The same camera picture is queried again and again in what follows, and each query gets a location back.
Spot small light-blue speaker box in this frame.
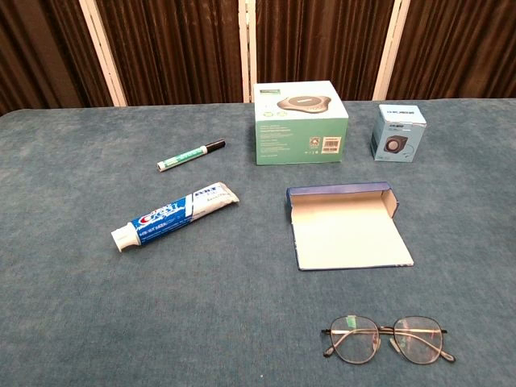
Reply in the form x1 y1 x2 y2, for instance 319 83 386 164
369 103 428 164

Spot teal speakerphone product box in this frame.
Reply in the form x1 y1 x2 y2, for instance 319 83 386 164
252 80 350 166

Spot blue white toothpaste tube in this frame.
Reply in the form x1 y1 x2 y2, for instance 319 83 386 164
110 181 240 253

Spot blue felt table cover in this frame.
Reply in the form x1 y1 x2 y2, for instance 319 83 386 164
0 98 516 387

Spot green marker pen black cap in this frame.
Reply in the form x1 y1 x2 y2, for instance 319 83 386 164
156 139 227 174

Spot thin metal frame eyeglasses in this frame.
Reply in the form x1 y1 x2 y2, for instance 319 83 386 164
321 314 457 364

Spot brown curtain partition panel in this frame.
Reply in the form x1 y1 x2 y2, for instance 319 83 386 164
94 0 248 108
0 0 128 116
248 0 404 102
386 0 516 101

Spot card with glasses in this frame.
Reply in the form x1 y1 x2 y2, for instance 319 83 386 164
285 181 415 272

